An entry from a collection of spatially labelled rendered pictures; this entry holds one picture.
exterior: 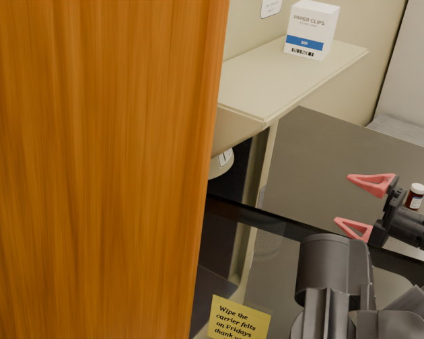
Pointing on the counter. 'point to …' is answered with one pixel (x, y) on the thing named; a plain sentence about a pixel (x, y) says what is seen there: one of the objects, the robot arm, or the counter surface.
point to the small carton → (311, 29)
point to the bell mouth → (221, 164)
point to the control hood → (272, 87)
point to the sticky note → (236, 321)
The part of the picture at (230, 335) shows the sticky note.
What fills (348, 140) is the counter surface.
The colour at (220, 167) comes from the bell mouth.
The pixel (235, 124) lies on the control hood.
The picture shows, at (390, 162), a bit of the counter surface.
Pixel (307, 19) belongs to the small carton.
